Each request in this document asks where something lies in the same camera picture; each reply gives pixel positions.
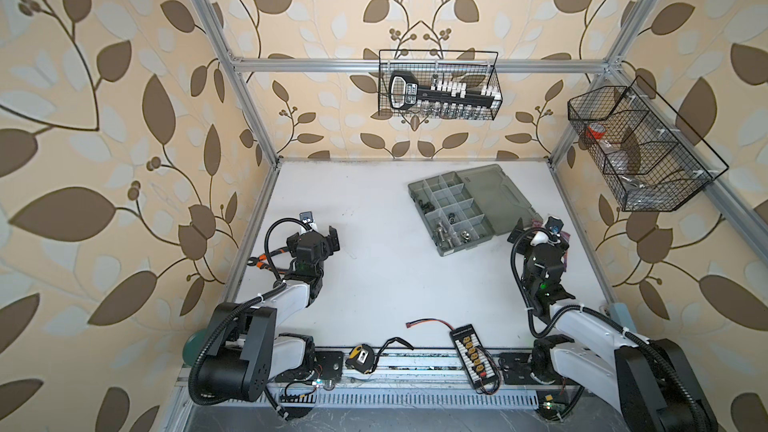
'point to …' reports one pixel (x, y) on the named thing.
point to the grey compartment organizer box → (468, 208)
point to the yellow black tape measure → (361, 358)
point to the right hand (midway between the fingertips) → (539, 229)
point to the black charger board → (473, 356)
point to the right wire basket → (650, 158)
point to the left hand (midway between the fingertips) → (316, 228)
